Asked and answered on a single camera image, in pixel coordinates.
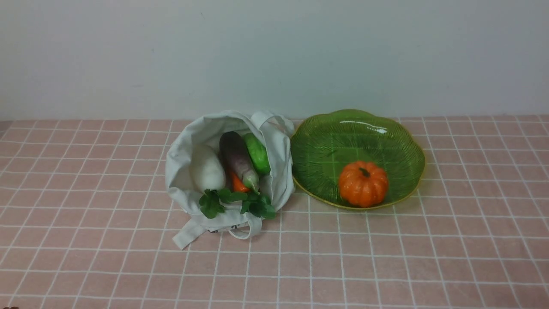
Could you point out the white toy radish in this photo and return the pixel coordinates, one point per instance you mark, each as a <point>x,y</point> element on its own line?
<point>209,178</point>

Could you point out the white cloth bag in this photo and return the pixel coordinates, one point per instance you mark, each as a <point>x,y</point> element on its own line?
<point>273,130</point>

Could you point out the green toy cucumber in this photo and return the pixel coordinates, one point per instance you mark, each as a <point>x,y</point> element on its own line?
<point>258,154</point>

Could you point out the purple toy eggplant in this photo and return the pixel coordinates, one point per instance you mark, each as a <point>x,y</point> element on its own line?
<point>234,152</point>

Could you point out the green glass leaf plate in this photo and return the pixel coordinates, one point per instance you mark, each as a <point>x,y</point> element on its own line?
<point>324,144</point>

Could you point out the orange toy carrot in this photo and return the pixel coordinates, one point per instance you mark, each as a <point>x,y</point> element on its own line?
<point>258,204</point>

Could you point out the orange toy pumpkin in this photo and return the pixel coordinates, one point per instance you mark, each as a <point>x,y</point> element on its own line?
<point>363,184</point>

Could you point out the pink checkered tablecloth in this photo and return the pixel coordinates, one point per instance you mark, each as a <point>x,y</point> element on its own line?
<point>86,223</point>

